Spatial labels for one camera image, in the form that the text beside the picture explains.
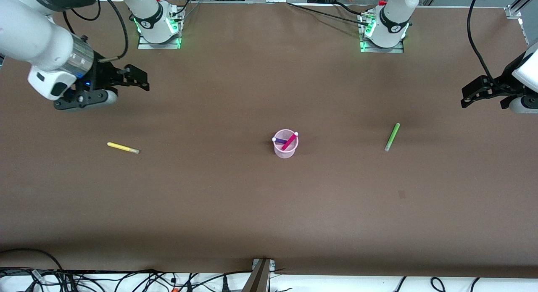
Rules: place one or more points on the pink highlighter pen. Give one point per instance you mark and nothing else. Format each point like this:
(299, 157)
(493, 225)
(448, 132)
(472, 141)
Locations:
(289, 141)

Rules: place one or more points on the green highlighter pen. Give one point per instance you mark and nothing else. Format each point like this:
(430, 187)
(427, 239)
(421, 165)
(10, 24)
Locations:
(392, 137)

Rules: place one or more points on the pink mesh pen holder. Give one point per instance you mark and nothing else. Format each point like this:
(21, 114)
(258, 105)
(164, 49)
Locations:
(286, 153)

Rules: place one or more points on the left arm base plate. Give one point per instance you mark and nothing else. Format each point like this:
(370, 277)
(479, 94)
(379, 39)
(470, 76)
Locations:
(397, 50)

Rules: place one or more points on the aluminium frame strut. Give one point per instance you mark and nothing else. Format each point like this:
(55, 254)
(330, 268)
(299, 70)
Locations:
(258, 279)

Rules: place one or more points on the purple marker pen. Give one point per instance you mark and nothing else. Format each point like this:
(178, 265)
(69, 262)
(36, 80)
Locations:
(280, 140)

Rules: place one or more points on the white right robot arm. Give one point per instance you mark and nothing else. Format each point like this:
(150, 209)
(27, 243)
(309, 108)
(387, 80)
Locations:
(33, 40)

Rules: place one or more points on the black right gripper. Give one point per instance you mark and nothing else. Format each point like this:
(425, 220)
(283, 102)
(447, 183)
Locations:
(103, 74)

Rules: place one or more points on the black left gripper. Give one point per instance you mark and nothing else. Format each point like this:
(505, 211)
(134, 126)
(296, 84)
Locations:
(503, 84)

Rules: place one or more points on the yellow highlighter pen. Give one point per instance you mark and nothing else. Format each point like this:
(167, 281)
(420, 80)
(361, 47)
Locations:
(122, 147)

